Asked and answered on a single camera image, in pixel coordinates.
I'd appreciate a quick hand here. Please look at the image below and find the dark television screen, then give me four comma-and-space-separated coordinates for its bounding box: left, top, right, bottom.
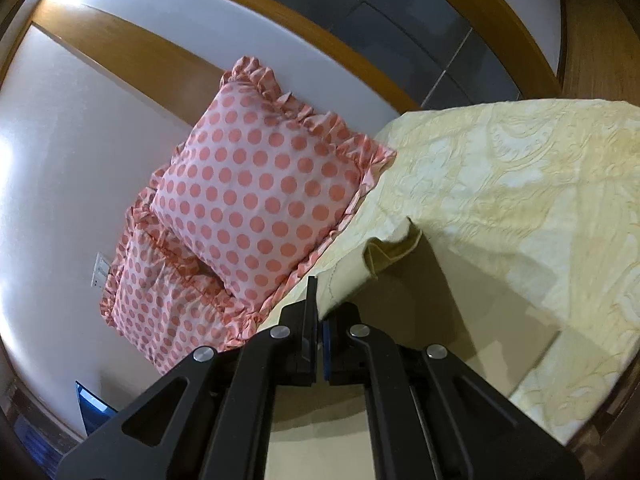
75, 382, 117, 436

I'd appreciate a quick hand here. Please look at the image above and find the khaki pant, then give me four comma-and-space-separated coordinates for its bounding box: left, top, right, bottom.
267, 221, 559, 479

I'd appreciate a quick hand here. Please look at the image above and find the pink polka dot pillow left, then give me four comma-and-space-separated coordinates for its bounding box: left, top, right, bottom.
100, 165, 257, 375

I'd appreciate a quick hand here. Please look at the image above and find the pink polka dot pillow right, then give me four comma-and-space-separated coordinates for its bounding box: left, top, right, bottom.
151, 56, 396, 308

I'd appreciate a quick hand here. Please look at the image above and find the white wall switch plate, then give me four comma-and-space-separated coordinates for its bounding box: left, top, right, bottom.
91, 252, 111, 289

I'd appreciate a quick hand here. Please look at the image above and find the wooden headboard frame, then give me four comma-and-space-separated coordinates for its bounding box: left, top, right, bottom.
29, 0, 561, 134

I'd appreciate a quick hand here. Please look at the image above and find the pink polka dot pillow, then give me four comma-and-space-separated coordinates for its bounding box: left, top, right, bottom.
100, 165, 257, 375
151, 56, 396, 308

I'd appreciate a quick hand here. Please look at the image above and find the cream patterned bedspread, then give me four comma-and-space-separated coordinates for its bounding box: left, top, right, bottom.
311, 100, 639, 443

